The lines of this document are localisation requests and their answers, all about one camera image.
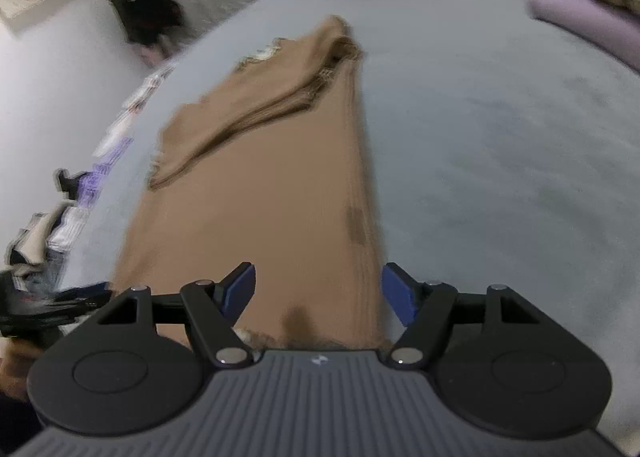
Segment pile of clothes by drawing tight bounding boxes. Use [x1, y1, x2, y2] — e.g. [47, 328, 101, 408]
[6, 204, 93, 290]

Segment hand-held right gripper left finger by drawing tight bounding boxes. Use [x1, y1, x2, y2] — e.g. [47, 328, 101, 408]
[92, 261, 258, 369]

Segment brown knit sweater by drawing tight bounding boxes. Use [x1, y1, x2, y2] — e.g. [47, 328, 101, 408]
[111, 14, 397, 354]

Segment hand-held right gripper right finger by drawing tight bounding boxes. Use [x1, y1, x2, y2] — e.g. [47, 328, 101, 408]
[381, 262, 544, 369]

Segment grey bed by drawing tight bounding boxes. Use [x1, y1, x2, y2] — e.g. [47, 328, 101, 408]
[50, 0, 640, 438]

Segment person's left hand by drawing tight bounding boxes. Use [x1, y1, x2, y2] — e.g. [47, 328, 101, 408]
[0, 336, 42, 404]

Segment dark hanging clothes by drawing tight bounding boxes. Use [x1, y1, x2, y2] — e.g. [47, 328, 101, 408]
[107, 0, 185, 47]

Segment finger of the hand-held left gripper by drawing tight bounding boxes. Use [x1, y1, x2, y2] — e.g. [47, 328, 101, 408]
[56, 282, 114, 311]

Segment black stand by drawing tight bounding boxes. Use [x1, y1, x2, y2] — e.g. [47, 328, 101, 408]
[54, 168, 84, 201]

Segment white papers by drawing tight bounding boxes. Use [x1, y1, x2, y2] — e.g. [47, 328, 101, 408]
[93, 104, 138, 158]

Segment pink hanging garment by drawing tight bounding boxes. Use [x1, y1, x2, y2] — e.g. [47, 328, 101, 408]
[137, 36, 177, 67]

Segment purple bolster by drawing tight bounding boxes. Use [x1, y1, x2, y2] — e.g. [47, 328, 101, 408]
[529, 0, 640, 65]

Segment purple cloth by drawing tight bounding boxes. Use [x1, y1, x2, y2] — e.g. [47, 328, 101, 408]
[79, 136, 135, 209]

